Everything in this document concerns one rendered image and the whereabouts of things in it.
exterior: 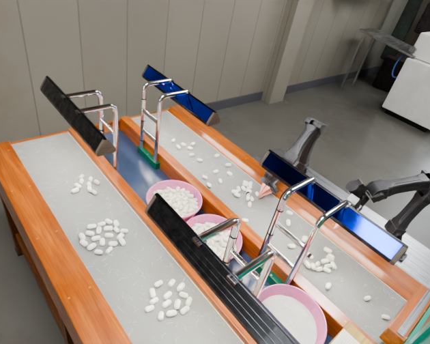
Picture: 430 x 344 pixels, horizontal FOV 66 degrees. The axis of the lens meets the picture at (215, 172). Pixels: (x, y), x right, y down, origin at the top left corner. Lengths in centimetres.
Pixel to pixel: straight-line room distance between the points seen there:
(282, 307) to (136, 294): 54
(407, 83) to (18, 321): 506
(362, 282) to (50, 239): 128
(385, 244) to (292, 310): 42
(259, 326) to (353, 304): 68
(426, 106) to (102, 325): 489
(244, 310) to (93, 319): 53
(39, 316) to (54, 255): 82
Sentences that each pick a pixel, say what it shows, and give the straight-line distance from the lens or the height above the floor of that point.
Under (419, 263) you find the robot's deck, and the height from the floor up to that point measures 67.
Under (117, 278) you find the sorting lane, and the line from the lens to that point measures 133.
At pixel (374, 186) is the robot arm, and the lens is 159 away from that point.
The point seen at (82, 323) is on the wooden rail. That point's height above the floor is 76.
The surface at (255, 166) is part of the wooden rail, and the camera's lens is 191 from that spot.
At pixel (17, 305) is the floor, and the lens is 223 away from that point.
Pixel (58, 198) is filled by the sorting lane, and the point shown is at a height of 74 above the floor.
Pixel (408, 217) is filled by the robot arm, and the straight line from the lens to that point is 180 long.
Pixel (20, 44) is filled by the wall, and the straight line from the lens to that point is 286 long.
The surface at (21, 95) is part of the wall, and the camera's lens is 299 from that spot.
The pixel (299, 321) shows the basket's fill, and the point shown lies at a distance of 137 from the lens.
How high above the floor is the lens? 183
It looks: 37 degrees down
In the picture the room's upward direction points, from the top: 12 degrees clockwise
